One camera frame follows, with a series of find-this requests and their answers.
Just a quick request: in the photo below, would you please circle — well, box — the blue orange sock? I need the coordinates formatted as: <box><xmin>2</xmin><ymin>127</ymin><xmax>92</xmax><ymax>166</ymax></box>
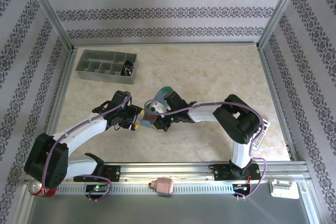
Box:
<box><xmin>140</xmin><ymin>86</ymin><xmax>175</xmax><ymax>130</ymax></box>

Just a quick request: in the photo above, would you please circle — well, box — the black beige striped sock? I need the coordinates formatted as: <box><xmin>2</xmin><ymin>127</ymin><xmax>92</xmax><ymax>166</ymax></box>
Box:
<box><xmin>120</xmin><ymin>60</ymin><xmax>135</xmax><ymax>77</ymax></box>

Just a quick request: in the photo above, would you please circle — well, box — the grey compartment tray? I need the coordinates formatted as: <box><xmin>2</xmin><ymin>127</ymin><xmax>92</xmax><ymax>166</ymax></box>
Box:
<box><xmin>75</xmin><ymin>49</ymin><xmax>139</xmax><ymax>85</ymax></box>

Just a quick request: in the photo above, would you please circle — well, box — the pink plastic bottle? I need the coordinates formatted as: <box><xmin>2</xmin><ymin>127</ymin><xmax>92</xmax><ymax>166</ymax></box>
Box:
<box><xmin>148</xmin><ymin>177</ymin><xmax>174</xmax><ymax>196</ymax></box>

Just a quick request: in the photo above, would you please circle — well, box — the grey metal panel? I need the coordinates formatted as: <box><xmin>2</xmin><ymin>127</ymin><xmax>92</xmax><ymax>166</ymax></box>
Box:
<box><xmin>25</xmin><ymin>183</ymin><xmax>320</xmax><ymax>224</ymax></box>

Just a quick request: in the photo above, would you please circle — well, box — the white grey calculator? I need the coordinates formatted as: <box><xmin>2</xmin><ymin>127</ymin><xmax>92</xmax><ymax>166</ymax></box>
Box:
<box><xmin>250</xmin><ymin>120</ymin><xmax>271</xmax><ymax>153</ymax></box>

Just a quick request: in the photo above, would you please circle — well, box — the red soda can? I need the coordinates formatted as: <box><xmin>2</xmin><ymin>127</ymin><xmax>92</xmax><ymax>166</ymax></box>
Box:
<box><xmin>28</xmin><ymin>179</ymin><xmax>58</xmax><ymax>198</ymax></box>

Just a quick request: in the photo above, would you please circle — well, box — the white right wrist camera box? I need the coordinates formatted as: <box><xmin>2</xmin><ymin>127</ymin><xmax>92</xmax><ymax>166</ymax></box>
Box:
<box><xmin>151</xmin><ymin>100</ymin><xmax>165</xmax><ymax>114</ymax></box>

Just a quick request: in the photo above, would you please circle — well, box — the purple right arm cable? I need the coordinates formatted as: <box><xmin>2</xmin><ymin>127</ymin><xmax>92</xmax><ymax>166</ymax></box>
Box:
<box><xmin>144</xmin><ymin>99</ymin><xmax>268</xmax><ymax>201</ymax></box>

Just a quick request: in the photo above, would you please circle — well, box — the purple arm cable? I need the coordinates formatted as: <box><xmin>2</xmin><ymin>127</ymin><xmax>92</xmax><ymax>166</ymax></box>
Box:
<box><xmin>144</xmin><ymin>99</ymin><xmax>268</xmax><ymax>201</ymax></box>
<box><xmin>41</xmin><ymin>91</ymin><xmax>132</xmax><ymax>202</ymax></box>

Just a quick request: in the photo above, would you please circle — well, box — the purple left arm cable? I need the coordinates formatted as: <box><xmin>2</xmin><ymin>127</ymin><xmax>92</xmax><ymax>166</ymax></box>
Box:
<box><xmin>41</xmin><ymin>91</ymin><xmax>132</xmax><ymax>202</ymax></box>

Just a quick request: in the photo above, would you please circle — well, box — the aluminium front rail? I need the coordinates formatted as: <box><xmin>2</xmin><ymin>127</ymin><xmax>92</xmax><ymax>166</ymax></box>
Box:
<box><xmin>26</xmin><ymin>162</ymin><xmax>308</xmax><ymax>183</ymax></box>

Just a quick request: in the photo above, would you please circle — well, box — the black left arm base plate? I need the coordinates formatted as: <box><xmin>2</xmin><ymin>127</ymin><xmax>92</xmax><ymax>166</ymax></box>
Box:
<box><xmin>74</xmin><ymin>165</ymin><xmax>121</xmax><ymax>183</ymax></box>

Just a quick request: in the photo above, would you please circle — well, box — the aluminium back rail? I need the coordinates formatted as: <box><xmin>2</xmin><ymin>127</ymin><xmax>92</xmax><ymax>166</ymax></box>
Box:
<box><xmin>70</xmin><ymin>40</ymin><xmax>260</xmax><ymax>48</ymax></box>

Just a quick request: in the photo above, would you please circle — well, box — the aluminium side rail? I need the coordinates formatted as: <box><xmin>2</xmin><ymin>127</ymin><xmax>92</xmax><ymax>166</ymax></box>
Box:
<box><xmin>39</xmin><ymin>47</ymin><xmax>77</xmax><ymax>164</ymax></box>
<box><xmin>258</xmin><ymin>45</ymin><xmax>299</xmax><ymax>162</ymax></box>

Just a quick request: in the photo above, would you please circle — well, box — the grey slotted cable duct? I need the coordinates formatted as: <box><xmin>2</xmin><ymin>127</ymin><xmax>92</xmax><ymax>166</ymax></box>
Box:
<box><xmin>56</xmin><ymin>184</ymin><xmax>236</xmax><ymax>195</ymax></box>

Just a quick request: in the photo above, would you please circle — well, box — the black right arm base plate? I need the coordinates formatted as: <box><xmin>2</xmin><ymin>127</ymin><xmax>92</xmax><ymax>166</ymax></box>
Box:
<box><xmin>213</xmin><ymin>163</ymin><xmax>261</xmax><ymax>182</ymax></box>

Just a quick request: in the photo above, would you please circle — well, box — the aluminium frame post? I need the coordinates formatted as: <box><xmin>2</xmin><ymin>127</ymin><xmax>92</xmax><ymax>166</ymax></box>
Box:
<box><xmin>256</xmin><ymin>0</ymin><xmax>311</xmax><ymax>50</ymax></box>
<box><xmin>25</xmin><ymin>0</ymin><xmax>76</xmax><ymax>53</ymax></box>

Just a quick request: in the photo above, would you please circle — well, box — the white plastic bracket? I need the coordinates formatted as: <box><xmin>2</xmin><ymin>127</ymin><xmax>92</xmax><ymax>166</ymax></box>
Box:
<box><xmin>270</xmin><ymin>178</ymin><xmax>293</xmax><ymax>197</ymax></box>

